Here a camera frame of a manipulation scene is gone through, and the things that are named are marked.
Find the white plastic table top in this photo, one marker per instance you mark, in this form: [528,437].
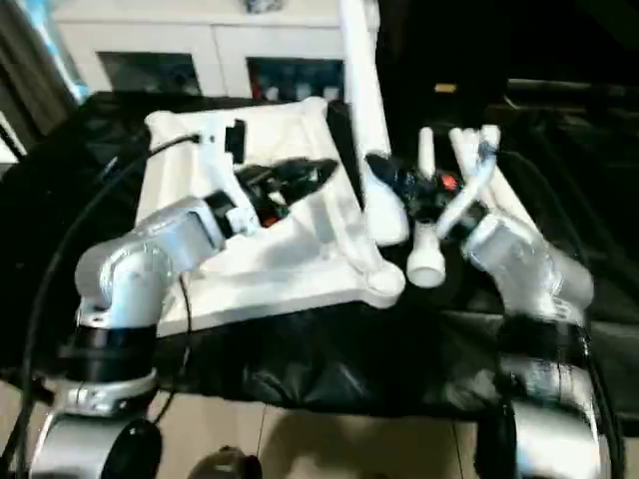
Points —
[279,249]

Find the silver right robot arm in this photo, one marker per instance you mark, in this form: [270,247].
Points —
[524,259]

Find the white cup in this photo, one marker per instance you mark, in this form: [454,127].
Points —
[272,94]
[330,94]
[302,92]

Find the small tan tag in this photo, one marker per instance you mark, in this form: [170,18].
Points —
[445,87]

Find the grey speckled ornament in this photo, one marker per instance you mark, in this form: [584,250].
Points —
[259,5]

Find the white cabinet with glass doors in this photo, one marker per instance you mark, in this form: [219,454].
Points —
[199,35]

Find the black mat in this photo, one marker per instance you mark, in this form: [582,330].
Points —
[349,359]

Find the long black bar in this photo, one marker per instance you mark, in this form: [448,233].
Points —
[574,84]

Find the grey curtain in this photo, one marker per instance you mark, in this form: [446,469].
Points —
[30,60]

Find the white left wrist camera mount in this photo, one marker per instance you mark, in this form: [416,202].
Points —
[219,159]

